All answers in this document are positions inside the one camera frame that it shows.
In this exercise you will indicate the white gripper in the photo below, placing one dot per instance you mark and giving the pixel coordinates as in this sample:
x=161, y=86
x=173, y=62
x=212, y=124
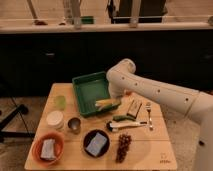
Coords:
x=116, y=91

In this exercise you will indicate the yellow banana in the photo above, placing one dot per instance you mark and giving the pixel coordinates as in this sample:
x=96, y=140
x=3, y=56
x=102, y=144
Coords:
x=106, y=102

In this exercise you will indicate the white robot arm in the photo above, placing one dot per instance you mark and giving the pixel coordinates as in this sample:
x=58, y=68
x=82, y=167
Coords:
x=196, y=105

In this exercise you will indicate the green plastic tray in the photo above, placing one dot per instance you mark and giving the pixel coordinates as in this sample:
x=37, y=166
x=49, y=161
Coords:
x=88, y=90

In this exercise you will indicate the orange fruit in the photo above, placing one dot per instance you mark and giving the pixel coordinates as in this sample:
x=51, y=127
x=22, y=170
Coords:
x=127, y=92

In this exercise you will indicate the small rectangular box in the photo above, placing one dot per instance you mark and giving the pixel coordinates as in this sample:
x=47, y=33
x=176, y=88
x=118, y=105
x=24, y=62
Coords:
x=134, y=108

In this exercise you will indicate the green cucumber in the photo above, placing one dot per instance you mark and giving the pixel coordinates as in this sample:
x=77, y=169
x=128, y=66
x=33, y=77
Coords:
x=119, y=118

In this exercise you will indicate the silver fork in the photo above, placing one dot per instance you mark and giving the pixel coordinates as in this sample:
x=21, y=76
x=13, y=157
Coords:
x=148, y=109

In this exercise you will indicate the wooden table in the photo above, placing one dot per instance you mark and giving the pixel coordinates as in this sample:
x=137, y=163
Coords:
x=67, y=141

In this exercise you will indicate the bunch of dark grapes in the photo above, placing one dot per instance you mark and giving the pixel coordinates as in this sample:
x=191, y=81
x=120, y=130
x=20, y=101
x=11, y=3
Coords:
x=123, y=147

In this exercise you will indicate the small metal cup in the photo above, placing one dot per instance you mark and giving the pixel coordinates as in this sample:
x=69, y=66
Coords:
x=74, y=125

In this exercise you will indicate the dark round plate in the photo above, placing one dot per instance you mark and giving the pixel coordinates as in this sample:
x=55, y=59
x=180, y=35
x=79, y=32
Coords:
x=90, y=135

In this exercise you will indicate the green translucent cup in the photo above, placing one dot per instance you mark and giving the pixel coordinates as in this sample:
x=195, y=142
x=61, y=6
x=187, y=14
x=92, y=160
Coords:
x=60, y=102

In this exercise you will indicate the blue sponge on plate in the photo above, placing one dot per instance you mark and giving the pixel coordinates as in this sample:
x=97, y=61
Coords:
x=96, y=144

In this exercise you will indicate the green box on counter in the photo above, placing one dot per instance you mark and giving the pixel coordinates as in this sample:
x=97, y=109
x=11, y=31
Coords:
x=87, y=19

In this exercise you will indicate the orange bowl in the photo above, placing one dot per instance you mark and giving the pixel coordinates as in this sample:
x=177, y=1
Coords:
x=58, y=148

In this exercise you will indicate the blue sponge in orange bowl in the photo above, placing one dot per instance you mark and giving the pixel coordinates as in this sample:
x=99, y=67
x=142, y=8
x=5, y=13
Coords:
x=47, y=151

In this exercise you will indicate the black chair base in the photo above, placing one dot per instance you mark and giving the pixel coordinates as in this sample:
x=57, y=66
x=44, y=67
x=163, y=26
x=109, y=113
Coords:
x=6, y=130

